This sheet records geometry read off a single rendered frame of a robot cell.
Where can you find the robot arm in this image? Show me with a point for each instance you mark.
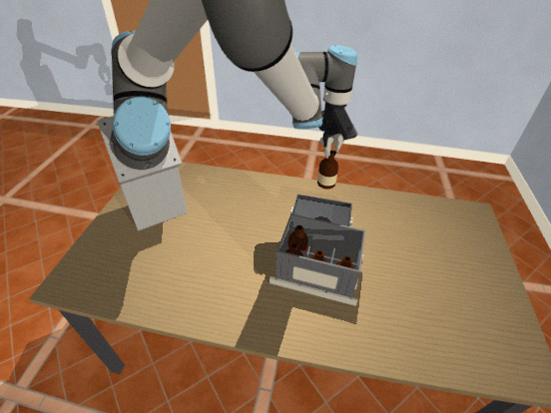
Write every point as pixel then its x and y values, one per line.
pixel 254 34

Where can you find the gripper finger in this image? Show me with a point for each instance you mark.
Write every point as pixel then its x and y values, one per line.
pixel 326 140
pixel 337 140

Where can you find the grey plastic crate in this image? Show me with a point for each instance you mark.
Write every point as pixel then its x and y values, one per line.
pixel 322 235

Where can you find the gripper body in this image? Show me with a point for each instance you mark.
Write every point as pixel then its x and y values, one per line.
pixel 328 121

